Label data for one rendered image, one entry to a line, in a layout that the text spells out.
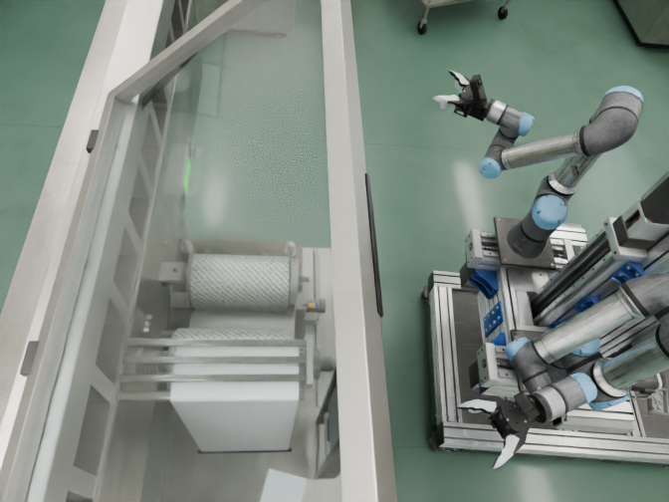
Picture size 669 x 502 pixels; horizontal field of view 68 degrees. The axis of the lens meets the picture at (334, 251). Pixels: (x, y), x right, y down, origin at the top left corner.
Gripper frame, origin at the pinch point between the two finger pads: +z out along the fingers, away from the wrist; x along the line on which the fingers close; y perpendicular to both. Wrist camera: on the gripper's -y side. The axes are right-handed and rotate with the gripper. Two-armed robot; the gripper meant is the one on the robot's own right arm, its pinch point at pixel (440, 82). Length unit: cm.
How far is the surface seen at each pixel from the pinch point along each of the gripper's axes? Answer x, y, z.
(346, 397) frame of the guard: -129, -96, -24
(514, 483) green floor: -91, 113, -108
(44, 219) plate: -119, -37, 52
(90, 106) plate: -88, -33, 68
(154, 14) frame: -68, -52, 56
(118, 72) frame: -88, -54, 50
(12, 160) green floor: -74, 114, 211
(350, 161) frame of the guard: -109, -94, -13
